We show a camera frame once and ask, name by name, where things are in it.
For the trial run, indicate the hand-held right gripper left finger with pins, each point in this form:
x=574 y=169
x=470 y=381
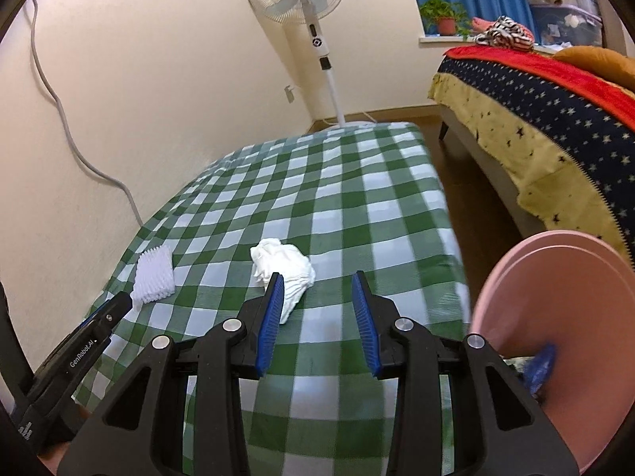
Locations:
x=268 y=329

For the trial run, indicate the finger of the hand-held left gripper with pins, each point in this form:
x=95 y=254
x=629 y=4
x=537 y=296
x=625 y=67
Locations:
x=111 y=313

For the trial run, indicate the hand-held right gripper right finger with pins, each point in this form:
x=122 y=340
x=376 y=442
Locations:
x=367 y=329

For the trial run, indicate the white foam fruit net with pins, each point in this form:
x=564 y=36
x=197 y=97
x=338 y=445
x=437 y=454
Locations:
x=154 y=277

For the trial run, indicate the white tissue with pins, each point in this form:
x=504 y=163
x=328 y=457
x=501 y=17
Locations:
x=292 y=267

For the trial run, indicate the blue foam fruit net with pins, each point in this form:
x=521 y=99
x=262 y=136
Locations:
x=540 y=369

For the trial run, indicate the pink plastic bin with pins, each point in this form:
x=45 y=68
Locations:
x=585 y=307

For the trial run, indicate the green checked blanket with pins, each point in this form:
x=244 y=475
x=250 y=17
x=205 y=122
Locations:
x=322 y=198

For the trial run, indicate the bed with star blanket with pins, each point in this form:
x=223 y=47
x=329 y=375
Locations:
x=560 y=124

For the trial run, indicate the white window sill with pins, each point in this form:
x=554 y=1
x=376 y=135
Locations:
x=444 y=38

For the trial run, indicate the potted green plant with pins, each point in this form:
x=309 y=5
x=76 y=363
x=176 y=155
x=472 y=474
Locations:
x=446 y=25

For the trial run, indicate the red blanket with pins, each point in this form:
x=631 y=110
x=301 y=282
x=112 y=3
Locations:
x=545 y=69

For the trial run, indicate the striped black white cloth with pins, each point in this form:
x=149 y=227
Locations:
x=506 y=34

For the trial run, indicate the pink cloth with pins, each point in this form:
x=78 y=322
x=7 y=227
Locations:
x=480 y=24

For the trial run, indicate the orange pillow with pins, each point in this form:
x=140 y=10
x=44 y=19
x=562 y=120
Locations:
x=595 y=62

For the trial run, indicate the clear plastic storage box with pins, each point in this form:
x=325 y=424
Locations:
x=565 y=25

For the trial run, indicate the white wall outlet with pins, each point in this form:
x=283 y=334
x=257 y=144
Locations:
x=290 y=94

